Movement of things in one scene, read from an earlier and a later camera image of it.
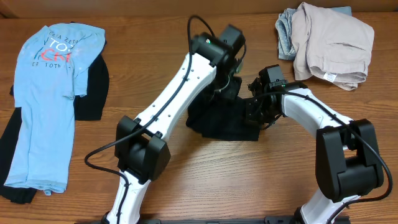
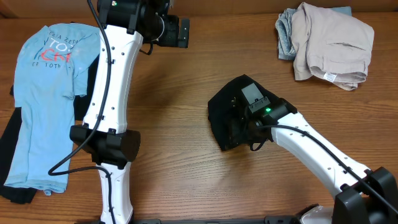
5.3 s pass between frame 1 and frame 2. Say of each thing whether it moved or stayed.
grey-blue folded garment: stayed
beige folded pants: stayed
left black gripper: moved
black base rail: stayed
